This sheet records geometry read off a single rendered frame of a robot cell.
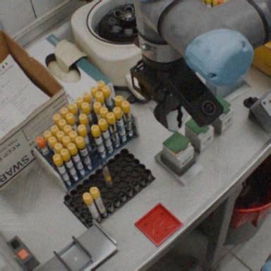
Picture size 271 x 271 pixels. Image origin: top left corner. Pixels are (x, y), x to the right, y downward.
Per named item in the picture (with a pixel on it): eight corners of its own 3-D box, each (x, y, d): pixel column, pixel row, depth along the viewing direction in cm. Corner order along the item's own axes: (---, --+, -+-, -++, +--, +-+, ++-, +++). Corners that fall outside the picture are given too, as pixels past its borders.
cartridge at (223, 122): (220, 135, 99) (222, 117, 93) (205, 123, 101) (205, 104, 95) (232, 124, 100) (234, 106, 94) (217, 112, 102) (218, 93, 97)
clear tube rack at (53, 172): (67, 195, 94) (58, 178, 88) (40, 164, 99) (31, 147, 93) (140, 135, 101) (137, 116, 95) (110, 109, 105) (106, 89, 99)
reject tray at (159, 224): (157, 247, 86) (157, 246, 86) (134, 225, 89) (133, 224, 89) (183, 225, 88) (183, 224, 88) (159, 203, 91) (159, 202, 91)
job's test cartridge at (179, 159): (179, 174, 93) (179, 158, 88) (163, 160, 95) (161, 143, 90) (193, 161, 94) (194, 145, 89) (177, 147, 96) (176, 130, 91)
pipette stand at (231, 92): (220, 109, 102) (221, 81, 94) (200, 89, 106) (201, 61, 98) (250, 89, 105) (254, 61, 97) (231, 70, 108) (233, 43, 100)
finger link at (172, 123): (157, 116, 88) (154, 85, 81) (180, 134, 86) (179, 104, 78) (145, 125, 87) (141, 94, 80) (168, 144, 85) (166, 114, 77)
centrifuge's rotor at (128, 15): (120, 66, 105) (116, 45, 99) (88, 32, 113) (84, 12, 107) (175, 38, 108) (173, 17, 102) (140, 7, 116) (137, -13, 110)
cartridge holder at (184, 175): (184, 186, 93) (185, 178, 90) (154, 159, 97) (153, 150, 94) (203, 169, 95) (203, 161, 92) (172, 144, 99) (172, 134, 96)
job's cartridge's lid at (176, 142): (178, 156, 87) (178, 154, 87) (161, 144, 90) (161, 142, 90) (193, 143, 88) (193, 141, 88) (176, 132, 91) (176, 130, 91)
